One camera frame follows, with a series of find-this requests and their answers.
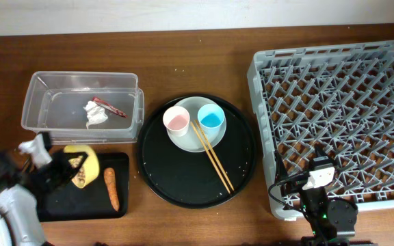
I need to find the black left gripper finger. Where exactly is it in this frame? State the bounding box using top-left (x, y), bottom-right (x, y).
top-left (51, 165), bottom-right (81, 188)
top-left (62, 152), bottom-right (88, 171)

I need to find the peanut shells and rice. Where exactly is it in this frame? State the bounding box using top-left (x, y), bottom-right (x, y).
top-left (69, 156), bottom-right (86, 187)

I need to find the yellow bowl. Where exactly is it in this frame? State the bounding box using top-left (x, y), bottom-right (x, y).
top-left (64, 145), bottom-right (100, 189)

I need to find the orange carrot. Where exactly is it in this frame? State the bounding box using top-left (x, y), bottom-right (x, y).
top-left (103, 167), bottom-right (120, 211)

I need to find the white tissue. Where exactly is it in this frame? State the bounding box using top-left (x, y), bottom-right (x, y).
top-left (84, 101), bottom-right (108, 129)

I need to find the red snack wrapper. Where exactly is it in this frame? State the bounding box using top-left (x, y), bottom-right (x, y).
top-left (92, 97), bottom-right (127, 118)

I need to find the wooden chopstick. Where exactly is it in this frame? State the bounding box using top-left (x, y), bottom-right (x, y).
top-left (193, 120), bottom-right (234, 193)
top-left (190, 122), bottom-right (231, 194)

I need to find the pink cup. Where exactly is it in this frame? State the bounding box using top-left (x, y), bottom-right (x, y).
top-left (163, 106), bottom-right (190, 137)

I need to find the blue cup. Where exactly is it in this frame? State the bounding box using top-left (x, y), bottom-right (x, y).
top-left (197, 104), bottom-right (225, 130)

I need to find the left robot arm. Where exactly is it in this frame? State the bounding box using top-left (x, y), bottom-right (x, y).
top-left (0, 151), bottom-right (88, 245)

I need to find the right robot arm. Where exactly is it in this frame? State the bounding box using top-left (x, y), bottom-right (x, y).
top-left (299, 146), bottom-right (358, 246)

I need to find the grey dishwasher rack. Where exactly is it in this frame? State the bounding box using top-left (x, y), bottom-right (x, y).
top-left (247, 40), bottom-right (394, 211)

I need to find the black rectangular tray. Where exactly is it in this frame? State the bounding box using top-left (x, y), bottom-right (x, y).
top-left (37, 152), bottom-right (129, 222)

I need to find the clear plastic bin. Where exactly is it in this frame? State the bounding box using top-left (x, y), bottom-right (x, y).
top-left (21, 71), bottom-right (144, 145)

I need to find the round black serving tray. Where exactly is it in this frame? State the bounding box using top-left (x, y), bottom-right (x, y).
top-left (136, 95), bottom-right (257, 208)

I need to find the grey round plate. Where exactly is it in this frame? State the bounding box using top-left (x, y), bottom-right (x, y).
top-left (167, 96), bottom-right (227, 152)

